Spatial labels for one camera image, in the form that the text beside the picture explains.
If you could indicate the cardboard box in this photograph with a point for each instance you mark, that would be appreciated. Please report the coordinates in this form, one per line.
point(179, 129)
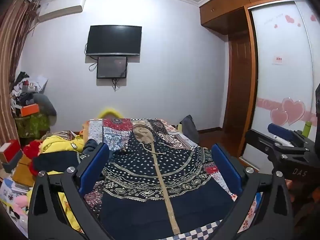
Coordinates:
point(23, 170)

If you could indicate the black wall television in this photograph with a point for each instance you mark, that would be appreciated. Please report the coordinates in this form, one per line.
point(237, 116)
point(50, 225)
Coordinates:
point(113, 40)

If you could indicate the grey and yellow backpack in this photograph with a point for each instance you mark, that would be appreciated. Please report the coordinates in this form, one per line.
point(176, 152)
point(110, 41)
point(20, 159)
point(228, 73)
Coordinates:
point(190, 130)

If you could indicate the yellow cartoon print garment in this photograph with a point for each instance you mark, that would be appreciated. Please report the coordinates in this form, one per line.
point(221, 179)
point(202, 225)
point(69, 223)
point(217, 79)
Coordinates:
point(60, 143)

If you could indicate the red plush cloth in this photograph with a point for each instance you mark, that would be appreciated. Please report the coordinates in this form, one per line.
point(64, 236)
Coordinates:
point(31, 150)

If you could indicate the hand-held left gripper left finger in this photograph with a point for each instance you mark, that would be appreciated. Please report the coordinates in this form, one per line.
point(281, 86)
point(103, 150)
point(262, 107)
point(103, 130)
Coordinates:
point(95, 167)

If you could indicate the red box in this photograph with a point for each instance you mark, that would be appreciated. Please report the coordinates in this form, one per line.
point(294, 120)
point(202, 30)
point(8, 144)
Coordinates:
point(11, 150)

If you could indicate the wooden door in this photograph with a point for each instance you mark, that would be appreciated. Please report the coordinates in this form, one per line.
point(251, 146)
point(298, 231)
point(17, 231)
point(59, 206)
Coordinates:
point(240, 85)

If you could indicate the pink plush toy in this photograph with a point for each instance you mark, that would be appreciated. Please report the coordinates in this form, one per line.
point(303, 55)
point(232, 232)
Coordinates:
point(18, 203)

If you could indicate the orange box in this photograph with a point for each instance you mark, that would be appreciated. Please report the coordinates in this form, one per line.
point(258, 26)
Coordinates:
point(30, 110)

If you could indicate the peach blanket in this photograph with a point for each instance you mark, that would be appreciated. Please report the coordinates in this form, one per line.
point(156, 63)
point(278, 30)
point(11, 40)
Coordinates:
point(86, 130)

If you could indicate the person's right forearm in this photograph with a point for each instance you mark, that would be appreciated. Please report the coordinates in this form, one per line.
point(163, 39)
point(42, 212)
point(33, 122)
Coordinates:
point(305, 192)

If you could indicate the green patterned cloth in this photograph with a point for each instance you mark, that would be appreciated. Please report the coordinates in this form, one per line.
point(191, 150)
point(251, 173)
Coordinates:
point(32, 126)

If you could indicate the grey cushion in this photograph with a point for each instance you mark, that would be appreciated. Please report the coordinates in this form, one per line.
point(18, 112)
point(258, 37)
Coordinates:
point(46, 105)

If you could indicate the wooden wardrobe with heart stickers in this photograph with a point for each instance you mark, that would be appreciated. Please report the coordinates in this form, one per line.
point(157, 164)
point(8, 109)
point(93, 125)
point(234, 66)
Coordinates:
point(280, 80)

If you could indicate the white air conditioner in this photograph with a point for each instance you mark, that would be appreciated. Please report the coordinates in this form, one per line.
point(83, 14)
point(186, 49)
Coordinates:
point(61, 8)

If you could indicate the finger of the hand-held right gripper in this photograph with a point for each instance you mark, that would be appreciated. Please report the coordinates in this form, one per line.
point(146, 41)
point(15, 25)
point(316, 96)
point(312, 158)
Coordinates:
point(260, 140)
point(281, 131)

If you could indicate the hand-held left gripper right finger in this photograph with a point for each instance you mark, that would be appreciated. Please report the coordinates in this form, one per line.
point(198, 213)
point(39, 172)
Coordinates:
point(226, 168)

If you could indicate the patchwork printed bedspread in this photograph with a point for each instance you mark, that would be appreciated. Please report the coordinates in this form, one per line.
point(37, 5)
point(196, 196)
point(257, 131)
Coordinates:
point(115, 130)

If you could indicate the yellow curved headboard toy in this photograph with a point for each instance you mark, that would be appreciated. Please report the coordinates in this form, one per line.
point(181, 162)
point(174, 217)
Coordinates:
point(110, 112)

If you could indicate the green bottle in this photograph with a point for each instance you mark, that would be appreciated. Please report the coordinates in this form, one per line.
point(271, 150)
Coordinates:
point(307, 128)

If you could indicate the pile of clutter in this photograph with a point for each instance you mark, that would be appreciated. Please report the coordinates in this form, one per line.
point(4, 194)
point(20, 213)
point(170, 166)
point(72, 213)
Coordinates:
point(26, 90)

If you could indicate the brown striped curtain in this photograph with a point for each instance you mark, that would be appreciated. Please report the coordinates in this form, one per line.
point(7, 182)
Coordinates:
point(11, 55)

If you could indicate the navy patterned hooded garment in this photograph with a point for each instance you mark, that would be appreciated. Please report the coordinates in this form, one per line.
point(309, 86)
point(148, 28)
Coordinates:
point(140, 161)

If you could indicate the small wall monitor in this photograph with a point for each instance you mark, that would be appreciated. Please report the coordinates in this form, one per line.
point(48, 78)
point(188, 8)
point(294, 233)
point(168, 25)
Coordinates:
point(111, 67)

